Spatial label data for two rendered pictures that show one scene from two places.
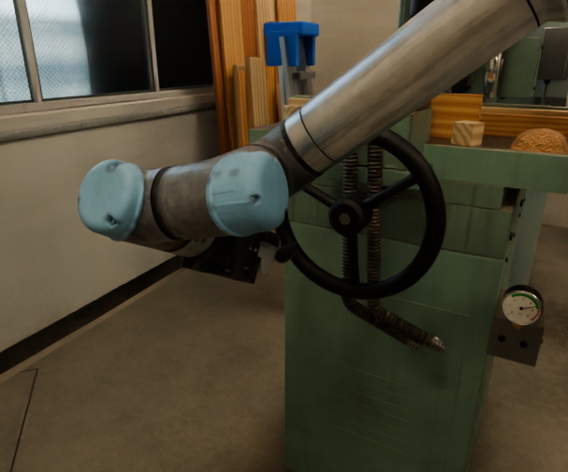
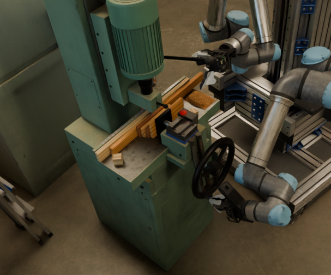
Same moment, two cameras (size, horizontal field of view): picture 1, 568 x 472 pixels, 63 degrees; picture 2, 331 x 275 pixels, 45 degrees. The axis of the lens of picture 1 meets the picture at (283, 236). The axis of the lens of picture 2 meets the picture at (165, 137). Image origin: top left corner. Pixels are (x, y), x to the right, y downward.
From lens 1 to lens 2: 1.56 m
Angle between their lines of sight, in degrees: 64
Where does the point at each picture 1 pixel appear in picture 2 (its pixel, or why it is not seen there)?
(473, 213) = not seen: hidden behind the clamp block
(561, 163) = (217, 103)
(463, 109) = (179, 106)
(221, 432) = not seen: outside the picture
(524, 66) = not seen: hidden behind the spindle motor
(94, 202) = (286, 218)
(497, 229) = (209, 131)
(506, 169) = (208, 115)
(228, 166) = (292, 182)
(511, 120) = (179, 95)
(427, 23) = (279, 123)
